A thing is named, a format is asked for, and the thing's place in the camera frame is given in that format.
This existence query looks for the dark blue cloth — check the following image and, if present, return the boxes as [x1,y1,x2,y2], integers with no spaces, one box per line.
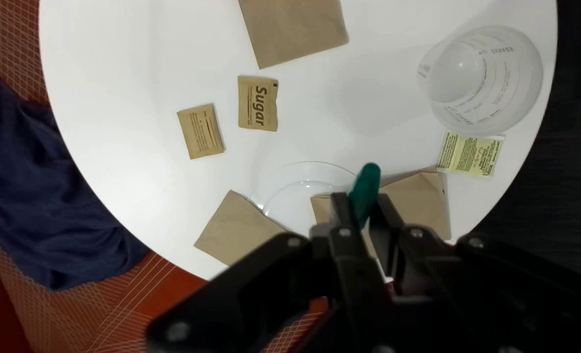
[0,79,147,291]

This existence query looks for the brown napkin centre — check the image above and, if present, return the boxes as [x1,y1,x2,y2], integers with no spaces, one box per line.
[238,0,349,69]

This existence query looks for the brown napkin near sofa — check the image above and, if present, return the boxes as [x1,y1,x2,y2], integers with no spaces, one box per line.
[194,191,285,266]

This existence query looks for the brown sugar packet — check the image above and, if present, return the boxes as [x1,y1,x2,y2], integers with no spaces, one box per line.
[238,77,279,132]
[177,105,224,160]

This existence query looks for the blue green pen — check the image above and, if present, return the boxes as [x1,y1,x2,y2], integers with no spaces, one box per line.
[349,164,381,228]

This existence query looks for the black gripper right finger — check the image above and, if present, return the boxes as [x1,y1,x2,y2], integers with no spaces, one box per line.
[375,195,452,295]

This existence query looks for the orange red sofa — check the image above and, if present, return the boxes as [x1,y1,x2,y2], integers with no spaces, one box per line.
[0,0,332,353]

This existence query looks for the brown napkin left of cup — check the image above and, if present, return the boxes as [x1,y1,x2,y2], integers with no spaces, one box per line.
[308,168,453,264]

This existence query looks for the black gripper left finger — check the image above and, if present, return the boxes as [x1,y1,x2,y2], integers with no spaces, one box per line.
[310,193,397,353]

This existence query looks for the yellow green sweetener packet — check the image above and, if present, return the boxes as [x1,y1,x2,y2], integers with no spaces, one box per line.
[440,134,503,179]

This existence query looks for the clear plastic lid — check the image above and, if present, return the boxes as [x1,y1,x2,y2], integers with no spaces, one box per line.
[251,162,355,234]

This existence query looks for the clear plastic measuring cup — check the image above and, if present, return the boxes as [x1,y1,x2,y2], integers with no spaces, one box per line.
[416,26,544,136]

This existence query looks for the round white table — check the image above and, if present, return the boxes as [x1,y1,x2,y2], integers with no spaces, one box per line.
[39,0,558,279]

